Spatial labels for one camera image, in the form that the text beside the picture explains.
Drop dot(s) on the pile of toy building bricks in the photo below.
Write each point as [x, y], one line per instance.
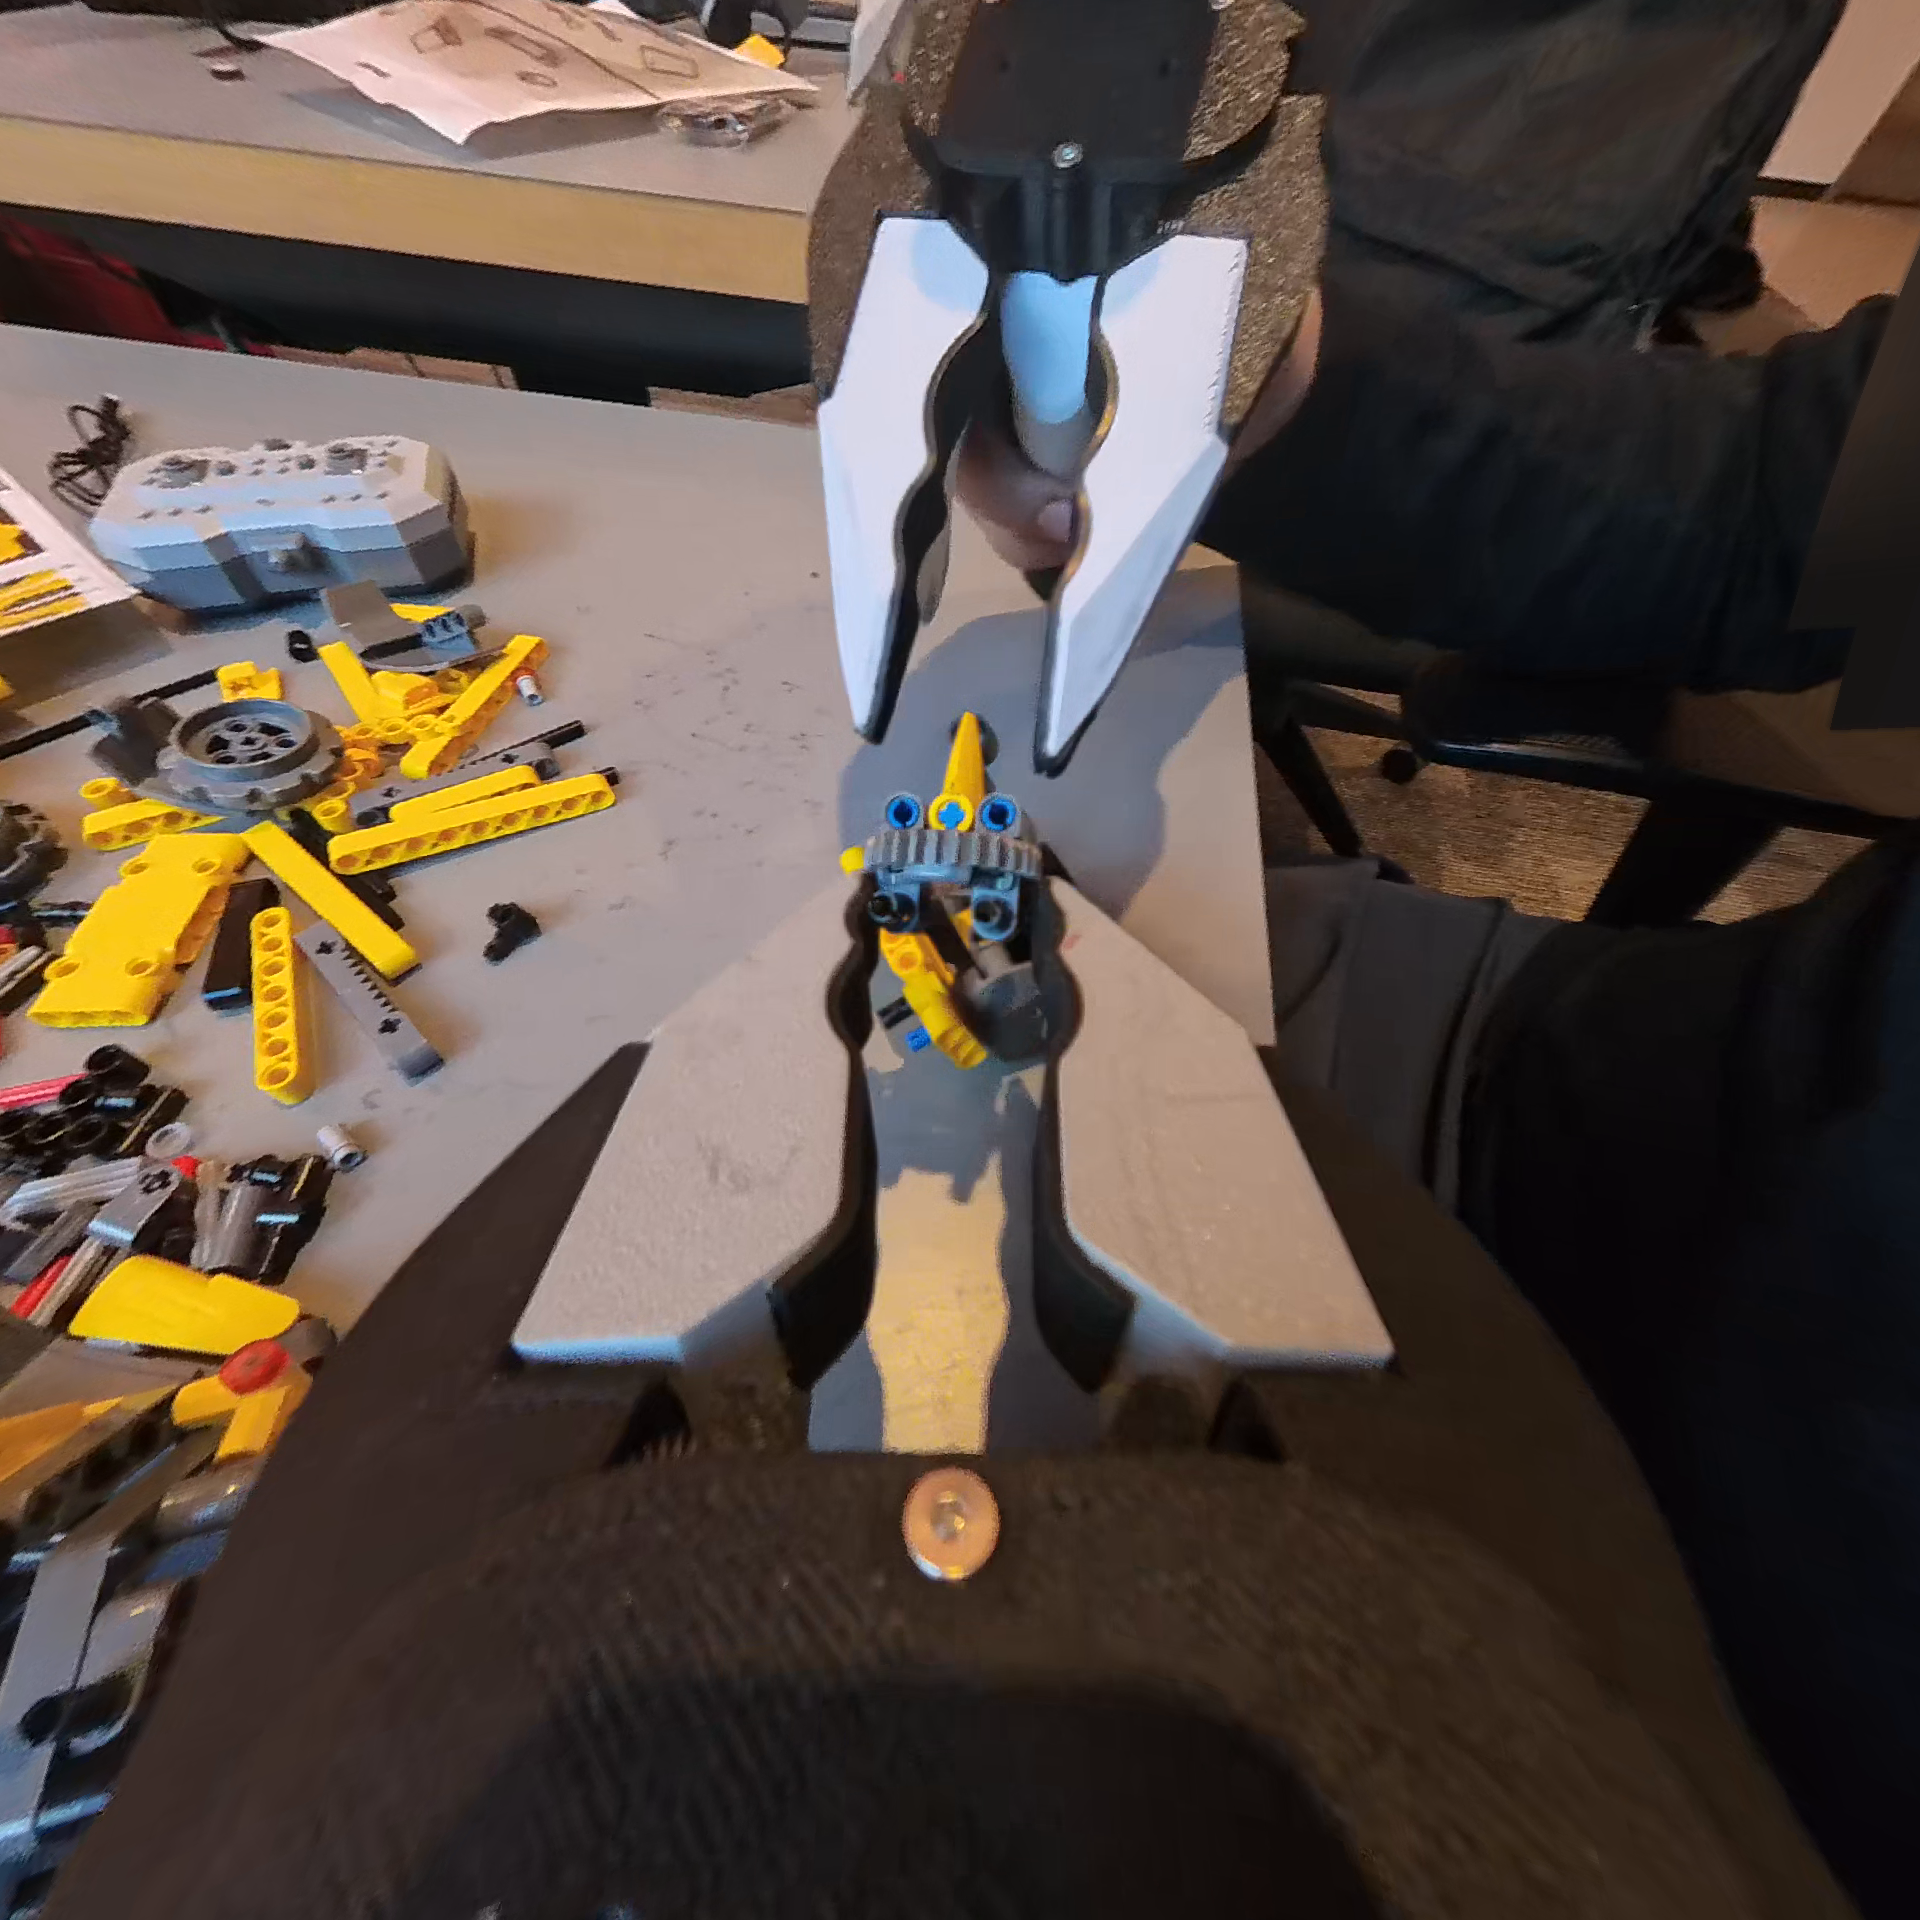
[141, 932]

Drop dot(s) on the yellow black wheel brick assembly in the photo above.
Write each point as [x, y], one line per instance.
[938, 990]

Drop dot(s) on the small black connector brick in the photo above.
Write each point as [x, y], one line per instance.
[514, 932]

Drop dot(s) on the grey battery box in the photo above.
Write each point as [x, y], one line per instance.
[279, 512]

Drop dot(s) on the dark grey sprocket wheel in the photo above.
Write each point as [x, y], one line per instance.
[25, 856]

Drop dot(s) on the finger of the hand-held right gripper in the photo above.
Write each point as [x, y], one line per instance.
[1164, 453]
[885, 420]

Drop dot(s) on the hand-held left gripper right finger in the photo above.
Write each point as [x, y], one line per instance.
[1215, 1188]

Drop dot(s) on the white printed paper sheet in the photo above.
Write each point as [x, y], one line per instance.
[523, 66]

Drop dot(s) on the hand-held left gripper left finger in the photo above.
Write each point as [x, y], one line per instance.
[706, 1188]

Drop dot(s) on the black office chair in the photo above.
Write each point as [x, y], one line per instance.
[1652, 783]

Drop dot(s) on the person's right forearm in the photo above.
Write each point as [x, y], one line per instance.
[1501, 453]

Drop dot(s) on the yellow printed instruction booklet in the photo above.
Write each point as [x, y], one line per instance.
[44, 580]

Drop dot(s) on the grey gear brick assembly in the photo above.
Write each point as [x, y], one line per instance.
[953, 848]

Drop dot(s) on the long yellow holed beam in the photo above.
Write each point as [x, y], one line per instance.
[465, 821]

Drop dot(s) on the person's dark clothed body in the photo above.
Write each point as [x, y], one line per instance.
[1652, 1200]

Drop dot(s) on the grey toothed rack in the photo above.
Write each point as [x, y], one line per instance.
[376, 1006]
[493, 750]

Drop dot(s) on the person's right hand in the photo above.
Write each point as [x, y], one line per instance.
[1028, 516]

